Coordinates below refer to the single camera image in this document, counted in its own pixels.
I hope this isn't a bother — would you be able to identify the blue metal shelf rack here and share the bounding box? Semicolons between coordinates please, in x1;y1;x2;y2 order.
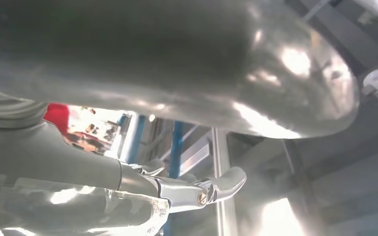
125;112;185;236

